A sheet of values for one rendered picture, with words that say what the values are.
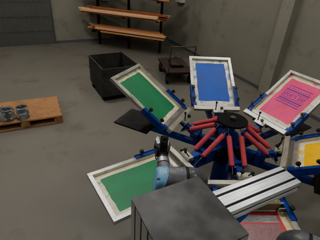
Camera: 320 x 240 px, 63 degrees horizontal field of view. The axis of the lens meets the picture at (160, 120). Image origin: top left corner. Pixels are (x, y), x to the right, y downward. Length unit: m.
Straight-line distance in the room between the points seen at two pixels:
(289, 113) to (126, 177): 2.02
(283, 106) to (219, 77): 0.89
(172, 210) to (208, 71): 3.04
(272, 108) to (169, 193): 2.74
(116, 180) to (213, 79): 1.96
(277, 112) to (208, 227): 2.74
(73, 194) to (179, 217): 2.99
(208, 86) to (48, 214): 2.53
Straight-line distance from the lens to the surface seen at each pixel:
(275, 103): 3.51
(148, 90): 3.11
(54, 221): 3.49
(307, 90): 3.62
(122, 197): 2.29
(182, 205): 0.83
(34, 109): 5.43
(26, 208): 3.71
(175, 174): 1.11
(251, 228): 2.27
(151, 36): 8.63
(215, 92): 3.53
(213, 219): 0.81
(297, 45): 6.50
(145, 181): 2.42
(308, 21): 6.38
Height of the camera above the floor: 2.65
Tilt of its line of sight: 31 degrees down
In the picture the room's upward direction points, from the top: 4 degrees clockwise
